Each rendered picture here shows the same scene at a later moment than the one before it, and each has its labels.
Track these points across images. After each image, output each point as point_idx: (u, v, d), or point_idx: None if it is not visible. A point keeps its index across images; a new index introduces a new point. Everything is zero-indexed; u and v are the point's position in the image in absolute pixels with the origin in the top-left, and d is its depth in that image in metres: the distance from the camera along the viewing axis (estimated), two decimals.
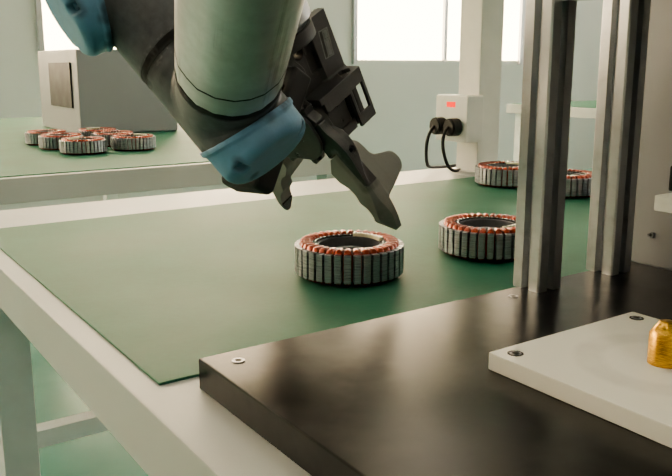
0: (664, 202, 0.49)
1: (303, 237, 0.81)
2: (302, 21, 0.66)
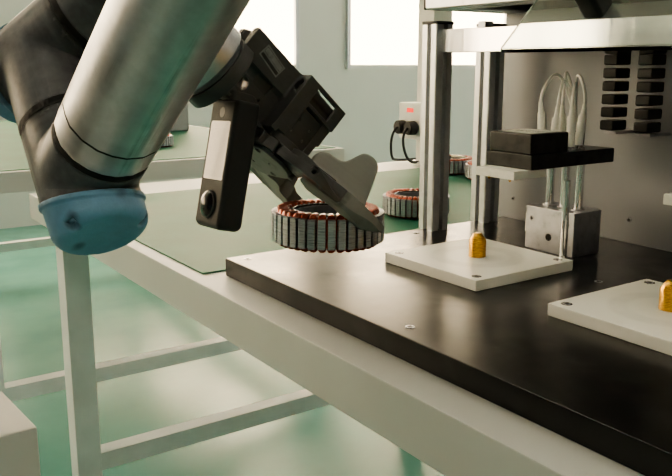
0: (480, 169, 0.91)
1: (284, 202, 0.79)
2: (228, 58, 0.65)
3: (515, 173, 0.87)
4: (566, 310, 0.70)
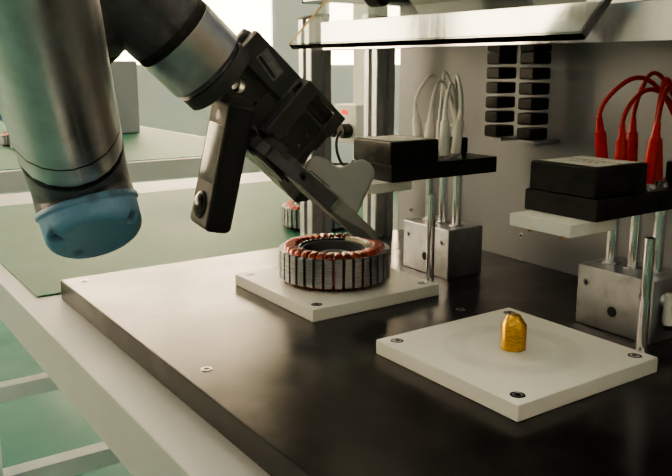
0: None
1: (291, 238, 0.81)
2: (220, 65, 0.65)
3: (371, 186, 0.77)
4: (392, 349, 0.60)
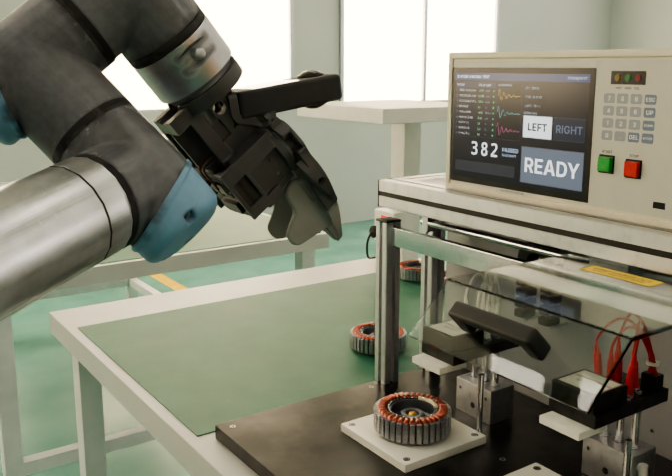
0: (415, 360, 1.15)
1: (381, 399, 1.15)
2: None
3: (440, 369, 1.11)
4: None
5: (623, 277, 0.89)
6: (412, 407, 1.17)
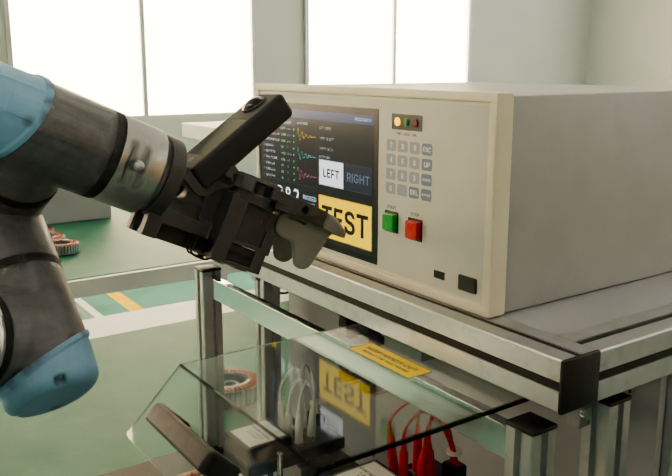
0: None
1: None
2: None
3: None
4: None
5: (389, 362, 0.75)
6: None
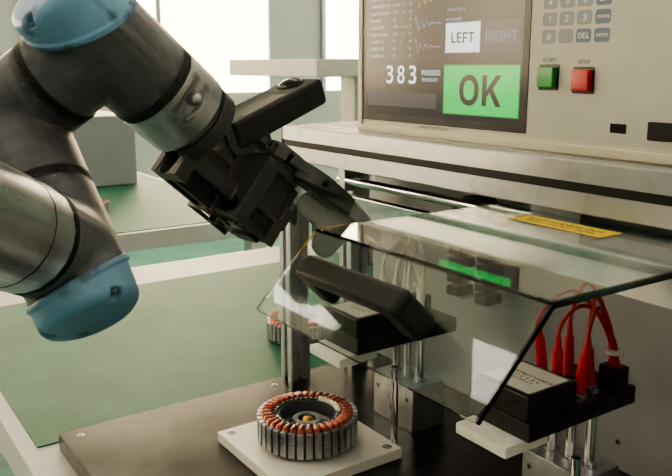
0: (313, 349, 0.89)
1: (268, 401, 0.89)
2: None
3: (340, 361, 0.85)
4: None
5: (565, 227, 0.63)
6: (311, 410, 0.90)
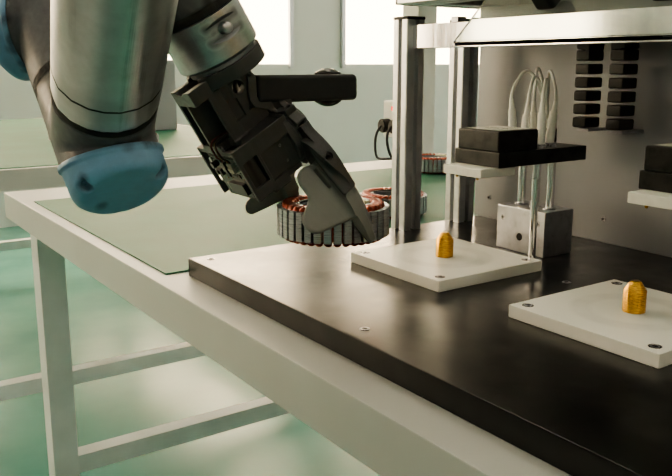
0: (447, 167, 0.89)
1: (289, 197, 0.80)
2: None
3: (481, 171, 0.85)
4: (527, 312, 0.68)
5: None
6: None
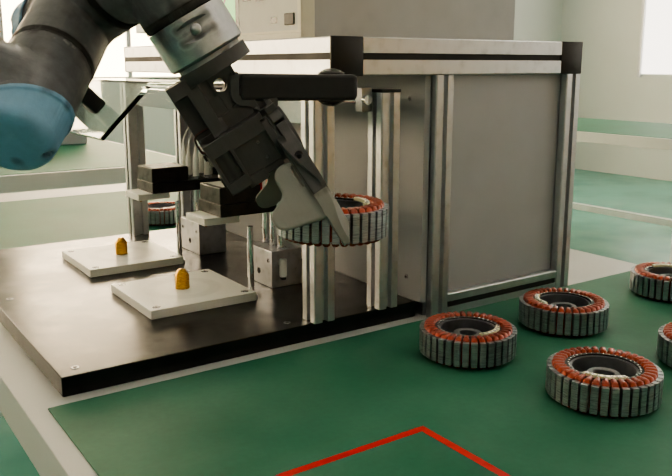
0: (126, 192, 1.29)
1: None
2: None
3: (139, 195, 1.24)
4: (115, 288, 1.08)
5: None
6: None
